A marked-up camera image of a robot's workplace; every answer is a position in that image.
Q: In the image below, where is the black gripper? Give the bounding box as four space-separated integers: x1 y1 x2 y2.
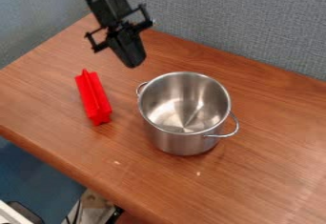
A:
86 0 154 68

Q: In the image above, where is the red rectangular block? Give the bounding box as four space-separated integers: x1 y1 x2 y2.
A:
75 70 113 126

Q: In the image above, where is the stainless steel pot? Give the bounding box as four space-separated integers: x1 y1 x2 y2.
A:
137 71 240 156

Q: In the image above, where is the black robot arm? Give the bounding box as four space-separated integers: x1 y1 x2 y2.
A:
85 0 154 69

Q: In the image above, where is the white object at corner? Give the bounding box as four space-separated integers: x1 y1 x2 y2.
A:
0 200 30 224

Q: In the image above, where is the black table leg frame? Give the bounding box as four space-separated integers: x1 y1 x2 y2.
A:
62 200 123 224

